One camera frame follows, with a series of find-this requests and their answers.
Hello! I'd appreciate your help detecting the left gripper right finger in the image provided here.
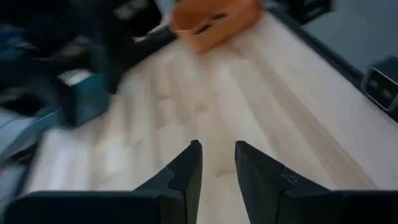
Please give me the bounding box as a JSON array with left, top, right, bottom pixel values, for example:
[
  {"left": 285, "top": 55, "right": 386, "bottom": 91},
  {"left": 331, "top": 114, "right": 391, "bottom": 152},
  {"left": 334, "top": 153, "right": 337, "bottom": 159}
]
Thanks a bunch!
[{"left": 234, "top": 140, "right": 398, "bottom": 224}]

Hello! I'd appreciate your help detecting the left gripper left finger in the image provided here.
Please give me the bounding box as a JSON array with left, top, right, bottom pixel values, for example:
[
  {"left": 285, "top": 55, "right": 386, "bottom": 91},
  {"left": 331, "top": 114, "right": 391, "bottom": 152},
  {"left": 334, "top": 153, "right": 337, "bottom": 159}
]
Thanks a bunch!
[{"left": 4, "top": 139, "right": 203, "bottom": 224}]

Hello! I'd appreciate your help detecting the wide black rubber band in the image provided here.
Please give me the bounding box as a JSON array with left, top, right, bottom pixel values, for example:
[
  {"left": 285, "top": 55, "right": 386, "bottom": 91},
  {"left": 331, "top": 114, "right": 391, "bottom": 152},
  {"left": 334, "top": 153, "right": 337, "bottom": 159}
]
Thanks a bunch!
[{"left": 195, "top": 23, "right": 214, "bottom": 35}]

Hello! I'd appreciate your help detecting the teal plastic basket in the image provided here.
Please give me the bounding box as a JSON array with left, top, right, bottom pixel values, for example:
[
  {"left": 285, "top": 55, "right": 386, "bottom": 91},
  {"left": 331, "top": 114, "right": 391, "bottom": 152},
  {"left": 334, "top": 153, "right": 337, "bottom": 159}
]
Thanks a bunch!
[{"left": 30, "top": 73, "right": 111, "bottom": 128}]

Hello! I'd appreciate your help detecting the orange plastic basket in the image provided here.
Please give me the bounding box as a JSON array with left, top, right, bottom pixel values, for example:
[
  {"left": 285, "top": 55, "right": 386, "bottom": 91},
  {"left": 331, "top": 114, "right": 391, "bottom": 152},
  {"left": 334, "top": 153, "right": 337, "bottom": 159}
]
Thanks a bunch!
[{"left": 169, "top": 0, "right": 264, "bottom": 54}]

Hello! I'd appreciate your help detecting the black table-level camera box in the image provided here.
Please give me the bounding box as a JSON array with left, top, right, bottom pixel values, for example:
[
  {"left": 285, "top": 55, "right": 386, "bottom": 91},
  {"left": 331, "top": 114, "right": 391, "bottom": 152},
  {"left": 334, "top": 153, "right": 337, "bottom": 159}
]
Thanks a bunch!
[{"left": 359, "top": 57, "right": 398, "bottom": 114}]

